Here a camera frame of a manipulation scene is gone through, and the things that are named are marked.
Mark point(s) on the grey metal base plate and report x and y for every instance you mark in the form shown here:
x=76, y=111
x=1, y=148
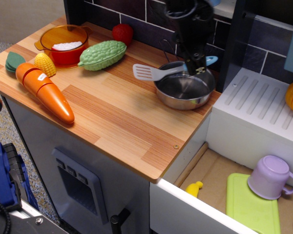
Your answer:
x=28, y=220

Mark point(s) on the yellow toy piece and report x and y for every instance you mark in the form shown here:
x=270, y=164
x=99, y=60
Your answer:
x=194, y=188

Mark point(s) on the orange transparent pot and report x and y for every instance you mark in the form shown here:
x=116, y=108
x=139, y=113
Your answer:
x=62, y=34

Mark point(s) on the blue black clamp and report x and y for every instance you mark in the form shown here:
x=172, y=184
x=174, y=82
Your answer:
x=14, y=181

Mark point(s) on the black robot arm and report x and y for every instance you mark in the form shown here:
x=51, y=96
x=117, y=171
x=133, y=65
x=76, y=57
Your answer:
x=173, y=6

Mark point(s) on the grey spatula blue handle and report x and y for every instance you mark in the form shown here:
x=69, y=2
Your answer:
x=144, y=72

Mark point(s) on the yellow toy corn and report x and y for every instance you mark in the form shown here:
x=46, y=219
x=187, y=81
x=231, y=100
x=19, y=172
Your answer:
x=44, y=63

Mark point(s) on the grey toy oven door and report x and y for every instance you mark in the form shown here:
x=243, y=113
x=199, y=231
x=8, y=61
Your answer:
x=83, y=188

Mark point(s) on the orange toy carrot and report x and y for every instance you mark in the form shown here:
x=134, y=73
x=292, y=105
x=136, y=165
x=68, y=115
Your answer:
x=41, y=86

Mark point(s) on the light blue bowl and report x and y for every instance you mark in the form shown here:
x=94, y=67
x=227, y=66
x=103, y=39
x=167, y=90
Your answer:
x=215, y=2

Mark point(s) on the red toy strawberry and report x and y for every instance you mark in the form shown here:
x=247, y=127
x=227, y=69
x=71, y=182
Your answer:
x=123, y=32

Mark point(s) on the green toy leaves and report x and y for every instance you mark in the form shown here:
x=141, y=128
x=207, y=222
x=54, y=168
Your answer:
x=13, y=61

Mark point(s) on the white dish drainer block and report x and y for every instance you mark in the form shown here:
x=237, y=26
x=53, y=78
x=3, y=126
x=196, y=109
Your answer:
x=251, y=120

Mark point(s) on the stainless steel pan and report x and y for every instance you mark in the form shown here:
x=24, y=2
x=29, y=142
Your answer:
x=182, y=91

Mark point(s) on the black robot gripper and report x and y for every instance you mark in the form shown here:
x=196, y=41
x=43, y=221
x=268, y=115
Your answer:
x=192, y=30

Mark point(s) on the red white toy slice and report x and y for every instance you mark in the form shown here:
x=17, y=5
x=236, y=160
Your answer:
x=67, y=53

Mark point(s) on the black oven door handle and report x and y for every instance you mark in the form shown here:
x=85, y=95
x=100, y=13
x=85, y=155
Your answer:
x=116, y=221

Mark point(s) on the lime green cutting board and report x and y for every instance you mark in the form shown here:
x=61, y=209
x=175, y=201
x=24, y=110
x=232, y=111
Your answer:
x=243, y=205

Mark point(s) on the green toy bitter gourd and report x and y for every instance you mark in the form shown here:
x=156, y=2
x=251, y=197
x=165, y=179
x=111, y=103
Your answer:
x=102, y=55

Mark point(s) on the purple plastic cup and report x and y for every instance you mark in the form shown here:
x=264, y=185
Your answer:
x=271, y=177

